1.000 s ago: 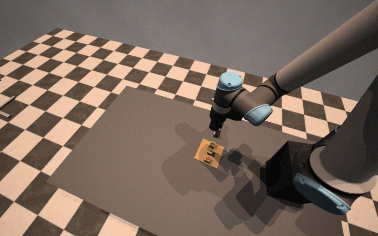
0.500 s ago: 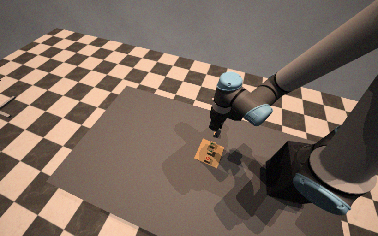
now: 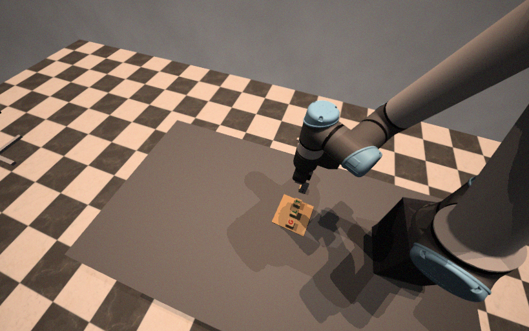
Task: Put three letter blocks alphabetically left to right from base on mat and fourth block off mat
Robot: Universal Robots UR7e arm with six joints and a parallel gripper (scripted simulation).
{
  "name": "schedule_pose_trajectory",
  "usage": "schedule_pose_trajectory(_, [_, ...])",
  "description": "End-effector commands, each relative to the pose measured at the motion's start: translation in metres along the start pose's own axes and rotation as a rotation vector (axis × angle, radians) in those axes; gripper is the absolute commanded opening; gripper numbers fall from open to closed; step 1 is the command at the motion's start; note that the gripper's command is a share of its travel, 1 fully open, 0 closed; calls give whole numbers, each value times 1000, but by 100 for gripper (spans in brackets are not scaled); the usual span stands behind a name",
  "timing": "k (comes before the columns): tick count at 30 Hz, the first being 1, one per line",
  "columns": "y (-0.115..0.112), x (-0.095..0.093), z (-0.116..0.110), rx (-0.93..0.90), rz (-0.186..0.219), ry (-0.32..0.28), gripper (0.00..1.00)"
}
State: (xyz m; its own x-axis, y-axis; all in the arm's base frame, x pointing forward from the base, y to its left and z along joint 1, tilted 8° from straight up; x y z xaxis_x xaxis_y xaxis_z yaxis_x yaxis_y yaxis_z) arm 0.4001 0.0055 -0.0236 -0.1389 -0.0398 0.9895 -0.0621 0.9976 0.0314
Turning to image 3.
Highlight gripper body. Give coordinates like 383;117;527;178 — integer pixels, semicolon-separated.
293;138;340;184

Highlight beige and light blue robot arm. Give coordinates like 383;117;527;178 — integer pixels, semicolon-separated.
299;0;529;302

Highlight orange flat mat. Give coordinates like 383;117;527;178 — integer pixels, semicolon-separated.
272;194;314;236

